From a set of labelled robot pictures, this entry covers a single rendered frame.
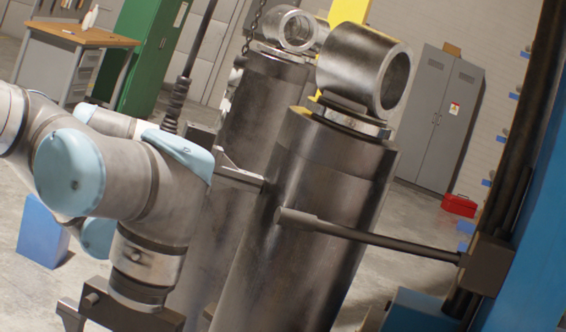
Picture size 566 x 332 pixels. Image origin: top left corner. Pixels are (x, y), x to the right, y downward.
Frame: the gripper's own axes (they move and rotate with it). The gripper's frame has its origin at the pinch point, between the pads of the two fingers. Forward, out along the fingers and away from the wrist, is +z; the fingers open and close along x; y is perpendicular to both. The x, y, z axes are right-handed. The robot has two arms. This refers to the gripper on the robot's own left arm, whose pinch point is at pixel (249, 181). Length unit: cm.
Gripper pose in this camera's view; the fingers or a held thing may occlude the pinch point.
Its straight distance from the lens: 153.7
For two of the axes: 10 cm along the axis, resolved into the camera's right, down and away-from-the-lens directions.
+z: 9.3, 2.9, 2.1
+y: -1.5, -2.2, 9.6
